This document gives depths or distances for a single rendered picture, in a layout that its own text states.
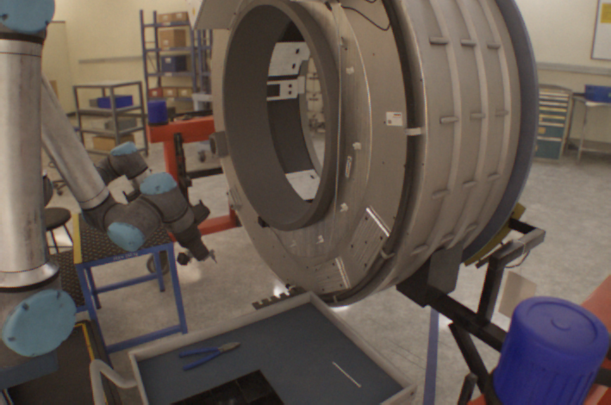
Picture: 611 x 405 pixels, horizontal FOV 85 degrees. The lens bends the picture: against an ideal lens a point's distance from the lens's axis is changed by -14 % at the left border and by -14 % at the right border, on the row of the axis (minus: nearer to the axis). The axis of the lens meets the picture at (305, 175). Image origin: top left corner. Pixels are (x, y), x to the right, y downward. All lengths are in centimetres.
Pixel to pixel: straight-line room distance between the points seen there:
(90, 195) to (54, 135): 18
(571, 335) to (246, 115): 154
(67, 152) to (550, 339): 99
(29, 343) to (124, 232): 32
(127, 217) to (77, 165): 18
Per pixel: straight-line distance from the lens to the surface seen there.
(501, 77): 113
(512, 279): 126
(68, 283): 202
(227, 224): 268
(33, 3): 80
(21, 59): 80
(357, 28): 101
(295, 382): 98
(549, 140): 580
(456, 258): 128
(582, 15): 682
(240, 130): 176
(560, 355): 48
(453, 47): 95
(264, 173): 172
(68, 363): 170
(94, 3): 957
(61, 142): 100
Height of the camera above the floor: 140
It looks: 19 degrees down
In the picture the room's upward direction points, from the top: straight up
